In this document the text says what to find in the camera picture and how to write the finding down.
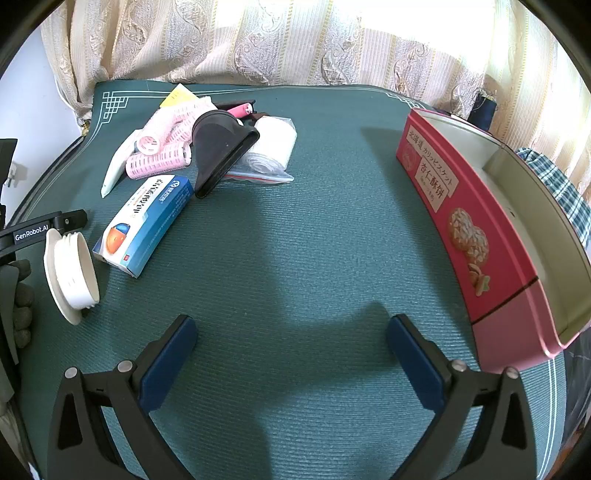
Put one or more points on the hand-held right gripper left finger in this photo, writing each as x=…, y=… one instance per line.
x=171, y=364

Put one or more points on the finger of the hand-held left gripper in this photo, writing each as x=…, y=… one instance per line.
x=69, y=220

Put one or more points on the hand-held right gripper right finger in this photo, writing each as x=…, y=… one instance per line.
x=415, y=364

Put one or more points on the white plastic lid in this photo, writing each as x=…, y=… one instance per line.
x=69, y=272

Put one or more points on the blue medicine box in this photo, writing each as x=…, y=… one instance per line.
x=138, y=221

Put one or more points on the white squeeze tube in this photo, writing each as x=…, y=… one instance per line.
x=117, y=168

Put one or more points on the pink hair roller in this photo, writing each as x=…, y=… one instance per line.
x=150, y=144
x=157, y=162
x=184, y=115

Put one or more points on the pink cookie tin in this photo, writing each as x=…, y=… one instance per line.
x=457, y=221

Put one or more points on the yellow green carton box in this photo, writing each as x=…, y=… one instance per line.
x=178, y=97

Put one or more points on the black hair dryer nozzle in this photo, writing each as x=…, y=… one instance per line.
x=217, y=147

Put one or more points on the pink foam curling rod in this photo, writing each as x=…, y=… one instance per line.
x=240, y=110

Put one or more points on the zip bag with white roll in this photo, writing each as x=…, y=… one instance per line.
x=272, y=143

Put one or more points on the person's left hand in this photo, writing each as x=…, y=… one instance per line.
x=22, y=295

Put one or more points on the gold curtain tassel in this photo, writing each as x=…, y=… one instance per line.
x=83, y=125

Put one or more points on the green desk mat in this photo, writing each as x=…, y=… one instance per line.
x=300, y=230

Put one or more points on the plaid cloth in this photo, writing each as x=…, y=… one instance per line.
x=561, y=184

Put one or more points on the beige patterned curtain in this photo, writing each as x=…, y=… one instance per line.
x=277, y=41

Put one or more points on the white wall plug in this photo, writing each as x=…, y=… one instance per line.
x=13, y=174

